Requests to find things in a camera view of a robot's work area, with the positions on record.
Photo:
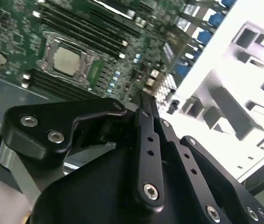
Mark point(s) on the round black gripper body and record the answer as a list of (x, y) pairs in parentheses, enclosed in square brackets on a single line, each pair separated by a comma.
[(87, 198)]

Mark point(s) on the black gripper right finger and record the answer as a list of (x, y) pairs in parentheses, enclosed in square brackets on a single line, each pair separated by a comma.
[(204, 154)]

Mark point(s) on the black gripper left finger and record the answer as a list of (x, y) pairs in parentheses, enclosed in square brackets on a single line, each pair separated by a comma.
[(87, 108)]

